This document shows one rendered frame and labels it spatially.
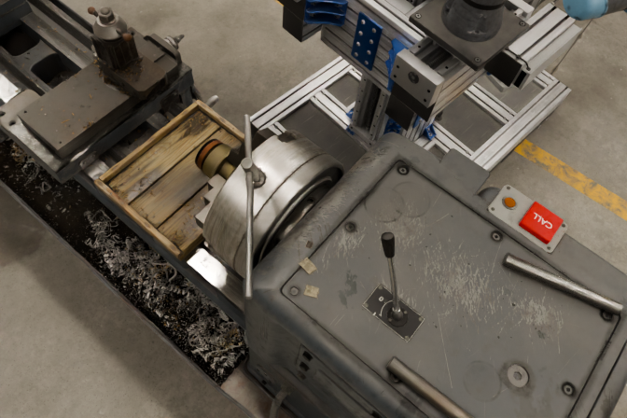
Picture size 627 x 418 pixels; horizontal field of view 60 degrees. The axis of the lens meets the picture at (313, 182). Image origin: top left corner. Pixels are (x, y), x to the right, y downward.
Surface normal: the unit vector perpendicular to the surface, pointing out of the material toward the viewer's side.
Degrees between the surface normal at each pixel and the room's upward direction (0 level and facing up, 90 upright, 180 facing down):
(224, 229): 59
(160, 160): 0
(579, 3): 90
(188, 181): 0
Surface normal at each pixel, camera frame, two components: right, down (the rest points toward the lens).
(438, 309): 0.08, -0.51
